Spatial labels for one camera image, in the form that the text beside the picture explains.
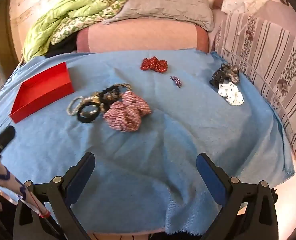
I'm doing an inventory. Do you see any striped floral cushion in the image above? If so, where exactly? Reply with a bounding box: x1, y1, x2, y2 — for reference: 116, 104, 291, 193
211, 0, 296, 162

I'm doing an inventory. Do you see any red tray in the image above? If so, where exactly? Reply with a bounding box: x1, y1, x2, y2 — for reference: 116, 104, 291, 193
10, 62, 75, 124

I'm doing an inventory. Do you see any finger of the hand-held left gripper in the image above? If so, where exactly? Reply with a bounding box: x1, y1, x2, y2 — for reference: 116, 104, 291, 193
0, 125, 16, 155

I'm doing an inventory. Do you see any dark cloth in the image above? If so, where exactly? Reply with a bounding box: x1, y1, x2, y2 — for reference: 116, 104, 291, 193
45, 36, 78, 58

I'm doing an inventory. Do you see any green quilt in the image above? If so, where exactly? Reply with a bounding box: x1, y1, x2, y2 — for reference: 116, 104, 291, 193
22, 0, 131, 62

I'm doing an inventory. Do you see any grey cloth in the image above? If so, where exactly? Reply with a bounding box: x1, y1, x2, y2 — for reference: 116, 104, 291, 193
103, 0, 214, 32

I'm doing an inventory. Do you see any white patterned pillow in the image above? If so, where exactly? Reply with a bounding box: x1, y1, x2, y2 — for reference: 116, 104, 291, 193
220, 0, 263, 14

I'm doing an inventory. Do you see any white dotted scrunchie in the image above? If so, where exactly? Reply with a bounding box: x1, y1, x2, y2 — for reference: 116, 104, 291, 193
217, 82, 245, 106

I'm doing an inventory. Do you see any red dotted scrunchie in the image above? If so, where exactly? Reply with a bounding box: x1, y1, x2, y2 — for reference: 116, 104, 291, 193
140, 57, 168, 74

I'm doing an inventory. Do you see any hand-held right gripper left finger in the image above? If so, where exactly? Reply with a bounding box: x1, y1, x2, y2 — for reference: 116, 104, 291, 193
14, 152, 96, 240

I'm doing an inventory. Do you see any gold hair claw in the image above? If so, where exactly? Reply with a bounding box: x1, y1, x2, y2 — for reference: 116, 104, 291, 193
89, 92, 106, 112

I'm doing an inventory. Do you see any leopard print hair clip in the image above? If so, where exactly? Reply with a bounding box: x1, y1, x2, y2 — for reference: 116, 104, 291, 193
117, 83, 133, 92

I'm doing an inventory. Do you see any black grey scrunchie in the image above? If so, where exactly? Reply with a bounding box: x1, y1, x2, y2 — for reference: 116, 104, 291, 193
209, 63, 240, 88

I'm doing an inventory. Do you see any white bead bracelet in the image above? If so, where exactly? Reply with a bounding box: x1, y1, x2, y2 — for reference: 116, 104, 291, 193
74, 95, 93, 111
67, 97, 83, 117

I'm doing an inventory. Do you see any blue cloth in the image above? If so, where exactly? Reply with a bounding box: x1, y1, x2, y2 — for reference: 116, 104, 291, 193
0, 50, 296, 237

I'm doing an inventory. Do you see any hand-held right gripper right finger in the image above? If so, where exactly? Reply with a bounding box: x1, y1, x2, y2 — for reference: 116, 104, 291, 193
196, 152, 280, 240

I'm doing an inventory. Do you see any black hair tie with charm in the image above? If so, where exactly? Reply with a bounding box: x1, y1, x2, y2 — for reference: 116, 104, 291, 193
76, 104, 101, 124

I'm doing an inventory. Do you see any plain black hair tie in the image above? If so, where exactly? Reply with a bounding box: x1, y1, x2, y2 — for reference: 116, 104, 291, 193
99, 86, 121, 105

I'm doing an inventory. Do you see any pink striped scrunchie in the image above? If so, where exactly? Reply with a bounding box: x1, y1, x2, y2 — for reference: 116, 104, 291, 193
103, 91, 152, 133

